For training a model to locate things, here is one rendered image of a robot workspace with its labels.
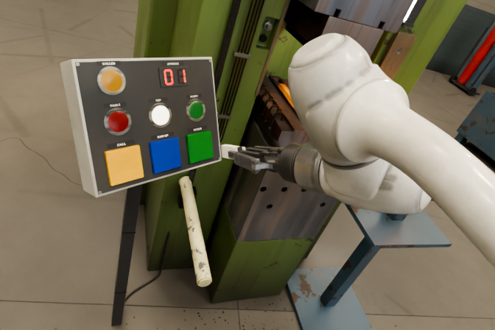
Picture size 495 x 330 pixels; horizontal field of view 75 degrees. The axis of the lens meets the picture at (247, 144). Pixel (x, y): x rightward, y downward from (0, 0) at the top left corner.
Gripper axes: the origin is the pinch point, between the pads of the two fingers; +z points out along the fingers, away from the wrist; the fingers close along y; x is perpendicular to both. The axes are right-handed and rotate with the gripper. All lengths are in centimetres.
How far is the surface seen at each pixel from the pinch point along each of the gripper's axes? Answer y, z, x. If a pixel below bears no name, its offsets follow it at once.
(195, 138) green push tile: -1.5, 12.4, 2.6
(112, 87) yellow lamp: -20.2, 12.8, 16.7
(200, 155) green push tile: -0.4, 12.5, -2.1
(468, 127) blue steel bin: 440, 48, -68
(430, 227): 94, -14, -52
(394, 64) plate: 79, -4, 17
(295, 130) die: 39.8, 13.2, -2.6
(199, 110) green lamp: 0.8, 12.8, 9.4
